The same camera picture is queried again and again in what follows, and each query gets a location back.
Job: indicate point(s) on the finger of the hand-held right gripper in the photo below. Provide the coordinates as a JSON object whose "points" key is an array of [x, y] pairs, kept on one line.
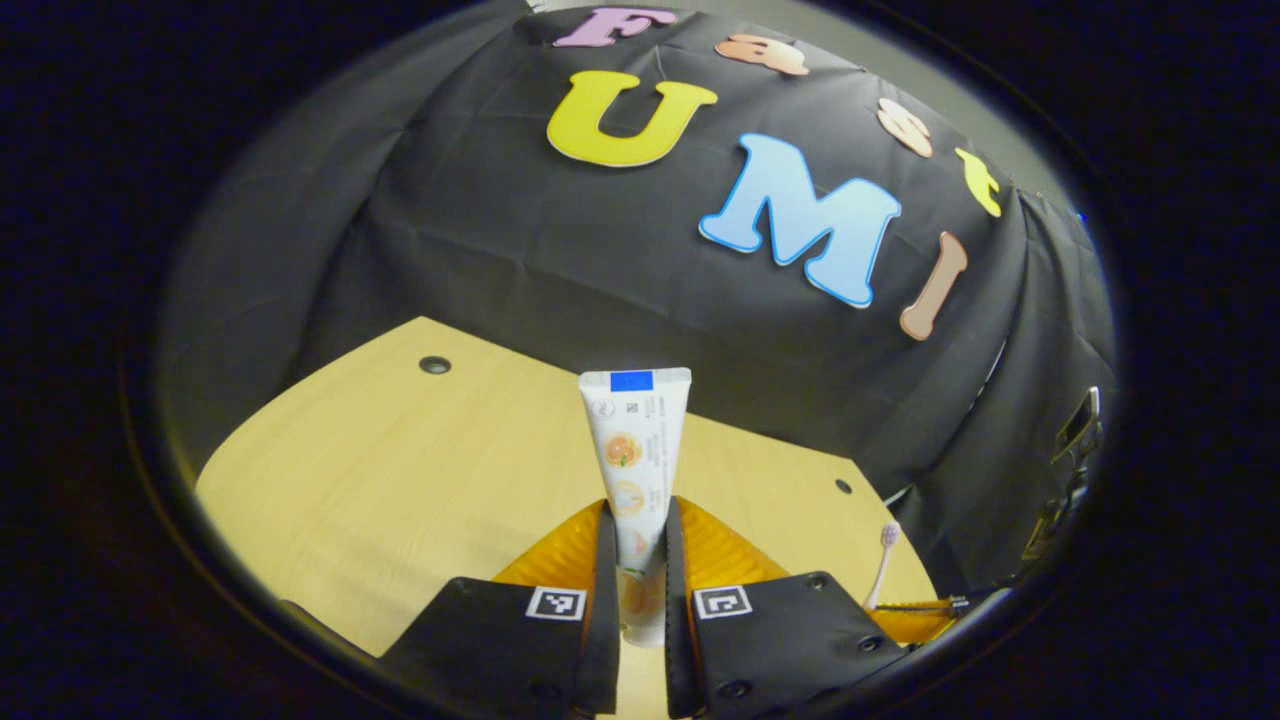
{"points": [[915, 625]]}

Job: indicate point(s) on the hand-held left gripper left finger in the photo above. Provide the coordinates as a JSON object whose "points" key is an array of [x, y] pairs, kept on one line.
{"points": [[606, 600]]}

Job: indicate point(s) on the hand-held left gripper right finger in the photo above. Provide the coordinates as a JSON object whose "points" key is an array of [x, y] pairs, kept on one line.
{"points": [[676, 620]]}

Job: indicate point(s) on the white toothbrush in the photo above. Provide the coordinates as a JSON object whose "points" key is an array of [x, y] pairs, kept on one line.
{"points": [[884, 560]]}

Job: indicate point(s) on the white toothpaste tube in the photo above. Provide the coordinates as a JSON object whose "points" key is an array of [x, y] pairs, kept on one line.
{"points": [[635, 440]]}

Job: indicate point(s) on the light wooden desktop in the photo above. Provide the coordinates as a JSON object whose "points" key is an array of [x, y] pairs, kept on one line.
{"points": [[400, 470]]}

